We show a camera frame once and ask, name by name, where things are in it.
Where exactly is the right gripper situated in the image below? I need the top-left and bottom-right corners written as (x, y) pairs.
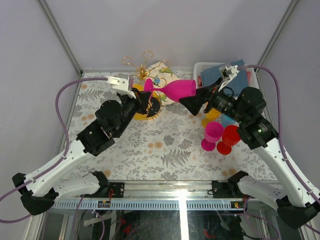
top-left (179, 76), bottom-right (248, 125)

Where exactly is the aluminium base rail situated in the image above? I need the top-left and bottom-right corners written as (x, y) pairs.
top-left (39, 179), bottom-right (306, 201)

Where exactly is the teal wine glass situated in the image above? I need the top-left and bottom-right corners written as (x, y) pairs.
top-left (220, 114), bottom-right (236, 128)

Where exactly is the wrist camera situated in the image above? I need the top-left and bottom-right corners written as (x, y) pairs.
top-left (219, 64), bottom-right (239, 91)
top-left (107, 76), bottom-right (136, 99)

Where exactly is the pink folded cloth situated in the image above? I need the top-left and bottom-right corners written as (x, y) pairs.
top-left (197, 75), bottom-right (203, 88)

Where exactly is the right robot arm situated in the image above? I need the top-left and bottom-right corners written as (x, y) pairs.
top-left (179, 79), bottom-right (320, 229)

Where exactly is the gold wine glass rack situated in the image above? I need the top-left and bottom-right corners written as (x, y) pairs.
top-left (121, 50), bottom-right (173, 121)

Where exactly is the purple cable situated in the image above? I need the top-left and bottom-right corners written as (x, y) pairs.
top-left (0, 76), bottom-right (108, 224)
top-left (237, 64), bottom-right (320, 236)

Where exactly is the red wine glass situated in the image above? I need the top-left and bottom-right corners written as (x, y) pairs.
top-left (217, 125), bottom-right (241, 155)

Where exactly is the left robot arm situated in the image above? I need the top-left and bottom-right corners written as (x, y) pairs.
top-left (12, 88), bottom-right (152, 216)

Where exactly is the yellow wine glass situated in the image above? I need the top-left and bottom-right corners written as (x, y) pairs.
top-left (133, 92), bottom-right (161, 121)
top-left (201, 109), bottom-right (221, 128)

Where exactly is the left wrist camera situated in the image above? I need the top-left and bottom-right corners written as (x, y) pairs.
top-left (107, 76), bottom-right (136, 99)

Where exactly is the dinosaur print cloth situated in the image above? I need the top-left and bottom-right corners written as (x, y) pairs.
top-left (148, 60), bottom-right (178, 106)

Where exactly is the magenta wine glass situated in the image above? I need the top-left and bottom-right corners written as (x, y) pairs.
top-left (143, 78), bottom-right (197, 102)
top-left (201, 121), bottom-right (224, 152)

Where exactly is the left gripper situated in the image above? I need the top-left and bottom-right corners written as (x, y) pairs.
top-left (115, 88), bottom-right (152, 137)

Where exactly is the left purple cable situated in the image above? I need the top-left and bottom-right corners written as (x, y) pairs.
top-left (0, 76), bottom-right (108, 224)

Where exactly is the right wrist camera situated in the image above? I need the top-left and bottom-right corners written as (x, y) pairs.
top-left (219, 64), bottom-right (239, 91)

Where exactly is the white plastic basket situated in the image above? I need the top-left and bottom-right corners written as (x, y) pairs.
top-left (193, 62), bottom-right (259, 89)

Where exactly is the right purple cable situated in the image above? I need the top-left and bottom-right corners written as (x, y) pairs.
top-left (237, 64), bottom-right (320, 236)

